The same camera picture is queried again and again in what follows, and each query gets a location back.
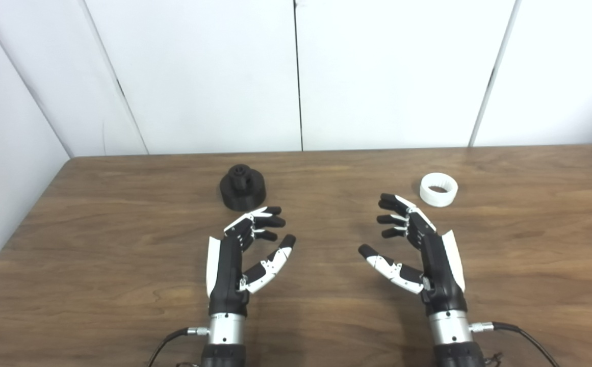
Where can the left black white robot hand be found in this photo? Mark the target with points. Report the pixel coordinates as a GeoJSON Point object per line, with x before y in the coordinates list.
{"type": "Point", "coordinates": [227, 270]}

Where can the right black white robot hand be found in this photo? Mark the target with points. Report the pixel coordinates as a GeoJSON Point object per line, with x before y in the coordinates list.
{"type": "Point", "coordinates": [441, 275]}

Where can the round black plastic part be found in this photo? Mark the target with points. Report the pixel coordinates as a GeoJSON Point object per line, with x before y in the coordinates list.
{"type": "Point", "coordinates": [245, 196]}

